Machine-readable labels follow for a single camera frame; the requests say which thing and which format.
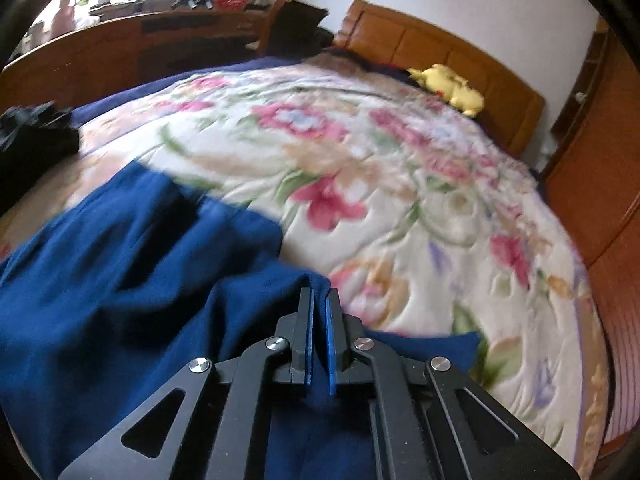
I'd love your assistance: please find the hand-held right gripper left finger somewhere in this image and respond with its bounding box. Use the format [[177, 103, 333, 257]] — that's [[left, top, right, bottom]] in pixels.
[[57, 287, 316, 480]]

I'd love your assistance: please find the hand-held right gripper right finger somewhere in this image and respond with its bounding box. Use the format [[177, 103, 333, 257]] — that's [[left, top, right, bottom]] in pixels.
[[325, 287, 581, 480]]

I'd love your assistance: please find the blue suit jacket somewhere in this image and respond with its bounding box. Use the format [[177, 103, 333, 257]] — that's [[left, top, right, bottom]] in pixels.
[[0, 162, 482, 480]]

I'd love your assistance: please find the floral blanket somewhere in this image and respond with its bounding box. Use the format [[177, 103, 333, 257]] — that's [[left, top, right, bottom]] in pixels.
[[0, 55, 615, 461]]

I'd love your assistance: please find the yellow plush toy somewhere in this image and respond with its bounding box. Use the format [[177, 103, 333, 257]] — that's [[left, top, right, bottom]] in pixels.
[[406, 63, 485, 118]]

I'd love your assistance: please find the wooden bed headboard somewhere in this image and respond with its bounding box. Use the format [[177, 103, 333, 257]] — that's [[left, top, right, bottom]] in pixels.
[[332, 0, 546, 161]]

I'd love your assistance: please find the dark cloth on chair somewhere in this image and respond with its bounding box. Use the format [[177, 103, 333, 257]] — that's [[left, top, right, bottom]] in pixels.
[[275, 1, 335, 57]]

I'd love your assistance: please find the wooden slatted wardrobe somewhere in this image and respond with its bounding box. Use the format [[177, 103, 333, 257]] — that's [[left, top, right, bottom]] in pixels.
[[542, 15, 640, 461]]

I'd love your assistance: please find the wooden chair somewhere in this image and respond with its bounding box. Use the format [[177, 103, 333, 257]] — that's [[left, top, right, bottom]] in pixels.
[[257, 0, 295, 57]]

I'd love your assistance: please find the black cloth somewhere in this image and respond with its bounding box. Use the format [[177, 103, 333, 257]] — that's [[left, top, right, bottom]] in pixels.
[[0, 102, 81, 213]]

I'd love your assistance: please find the wooden desk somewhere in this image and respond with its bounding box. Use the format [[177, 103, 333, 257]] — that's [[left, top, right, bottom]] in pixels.
[[0, 5, 281, 111]]

